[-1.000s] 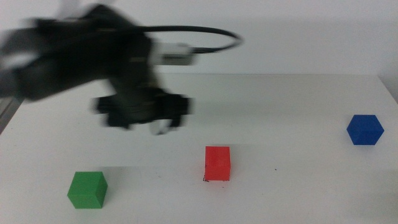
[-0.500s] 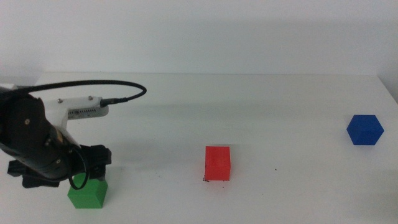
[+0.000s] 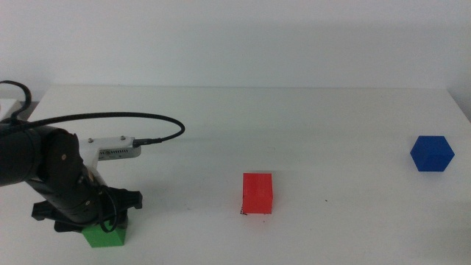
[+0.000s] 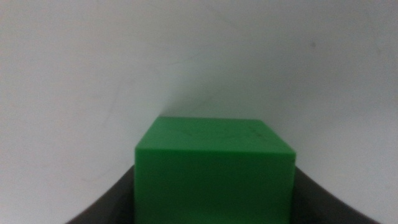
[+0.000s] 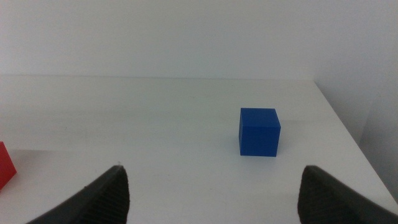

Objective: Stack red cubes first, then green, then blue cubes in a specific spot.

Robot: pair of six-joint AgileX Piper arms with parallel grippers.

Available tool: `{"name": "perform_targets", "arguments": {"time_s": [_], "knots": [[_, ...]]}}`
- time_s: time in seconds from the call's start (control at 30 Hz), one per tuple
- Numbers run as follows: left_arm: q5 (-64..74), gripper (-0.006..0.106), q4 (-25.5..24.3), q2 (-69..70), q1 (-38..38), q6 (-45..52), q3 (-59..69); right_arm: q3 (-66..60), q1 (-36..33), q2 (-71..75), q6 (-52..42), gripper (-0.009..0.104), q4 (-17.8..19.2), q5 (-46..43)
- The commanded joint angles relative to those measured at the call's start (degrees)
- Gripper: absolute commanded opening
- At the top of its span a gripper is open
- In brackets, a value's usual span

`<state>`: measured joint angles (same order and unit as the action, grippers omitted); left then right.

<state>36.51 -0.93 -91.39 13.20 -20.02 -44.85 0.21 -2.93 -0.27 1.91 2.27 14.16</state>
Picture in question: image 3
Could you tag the green cube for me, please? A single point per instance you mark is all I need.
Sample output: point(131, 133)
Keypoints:
point(105, 237)

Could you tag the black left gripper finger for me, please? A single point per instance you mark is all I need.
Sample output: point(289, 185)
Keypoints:
point(122, 221)
point(68, 227)

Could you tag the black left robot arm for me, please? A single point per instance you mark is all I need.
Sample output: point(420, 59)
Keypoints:
point(25, 154)

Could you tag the red cube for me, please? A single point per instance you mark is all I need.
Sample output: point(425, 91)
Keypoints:
point(257, 193)

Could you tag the white wrist camera with mount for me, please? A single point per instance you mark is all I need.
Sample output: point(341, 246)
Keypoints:
point(110, 151)

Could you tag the blue cube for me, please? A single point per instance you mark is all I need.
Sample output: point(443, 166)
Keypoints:
point(432, 153)

